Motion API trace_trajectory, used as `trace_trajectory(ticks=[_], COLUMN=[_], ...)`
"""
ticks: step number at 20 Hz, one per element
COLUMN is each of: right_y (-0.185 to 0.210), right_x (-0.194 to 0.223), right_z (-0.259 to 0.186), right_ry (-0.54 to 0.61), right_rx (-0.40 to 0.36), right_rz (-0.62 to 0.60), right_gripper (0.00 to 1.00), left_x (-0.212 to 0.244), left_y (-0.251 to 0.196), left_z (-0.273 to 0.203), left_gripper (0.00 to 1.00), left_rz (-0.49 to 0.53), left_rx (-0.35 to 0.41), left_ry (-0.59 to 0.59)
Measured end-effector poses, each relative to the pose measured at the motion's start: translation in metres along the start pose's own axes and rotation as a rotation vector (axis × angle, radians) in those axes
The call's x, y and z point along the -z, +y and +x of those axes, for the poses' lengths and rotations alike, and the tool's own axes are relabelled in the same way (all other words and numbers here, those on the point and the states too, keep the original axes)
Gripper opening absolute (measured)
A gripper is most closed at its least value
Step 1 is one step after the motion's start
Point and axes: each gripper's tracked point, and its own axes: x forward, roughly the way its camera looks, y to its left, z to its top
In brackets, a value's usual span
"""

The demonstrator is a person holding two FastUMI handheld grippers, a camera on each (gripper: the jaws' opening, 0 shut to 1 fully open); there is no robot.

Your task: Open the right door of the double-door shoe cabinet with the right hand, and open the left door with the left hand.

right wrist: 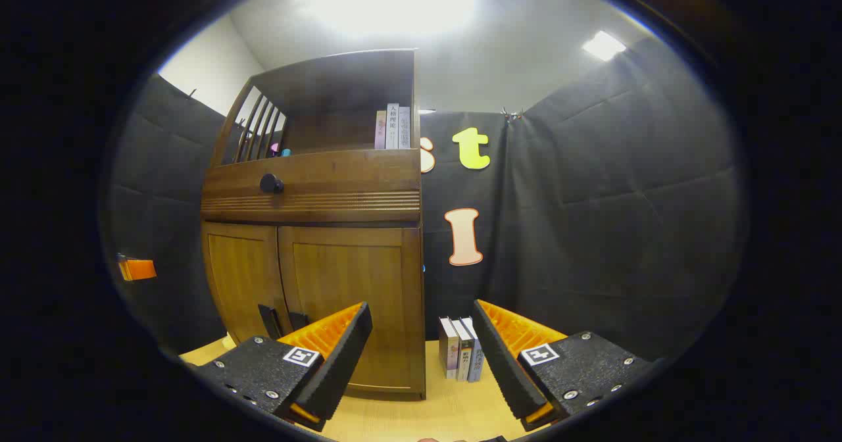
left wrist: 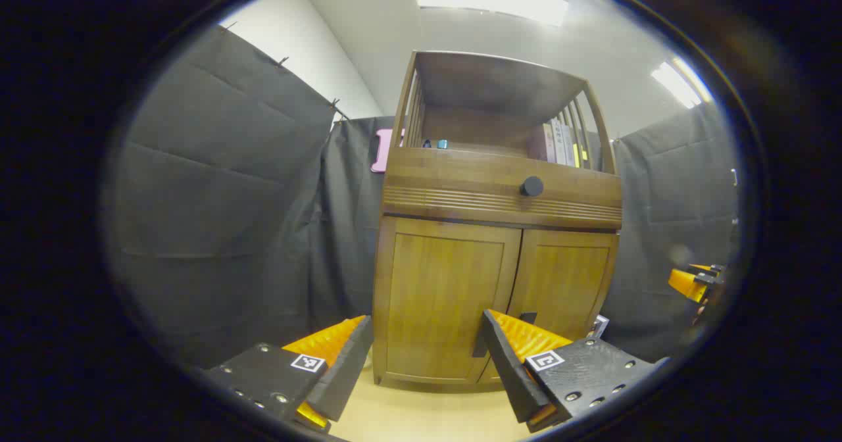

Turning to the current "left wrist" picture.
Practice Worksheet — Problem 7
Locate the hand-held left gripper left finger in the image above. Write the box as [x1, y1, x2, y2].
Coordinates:
[204, 315, 374, 433]

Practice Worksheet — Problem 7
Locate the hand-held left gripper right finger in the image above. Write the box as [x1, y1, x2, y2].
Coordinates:
[480, 309, 670, 433]

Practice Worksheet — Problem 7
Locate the wooden shoe cabinet door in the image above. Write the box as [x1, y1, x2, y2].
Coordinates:
[479, 228, 619, 385]
[385, 217, 524, 383]

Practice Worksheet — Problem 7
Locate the wooden double-door shoe cabinet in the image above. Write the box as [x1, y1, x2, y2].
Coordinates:
[372, 51, 624, 387]

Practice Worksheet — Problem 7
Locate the ceiling light panel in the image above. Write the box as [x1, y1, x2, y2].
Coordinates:
[651, 57, 714, 109]

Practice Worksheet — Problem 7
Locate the mauve book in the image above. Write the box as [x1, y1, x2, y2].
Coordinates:
[528, 124, 555, 162]

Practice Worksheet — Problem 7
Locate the black backdrop cloth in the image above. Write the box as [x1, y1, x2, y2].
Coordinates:
[109, 24, 741, 370]

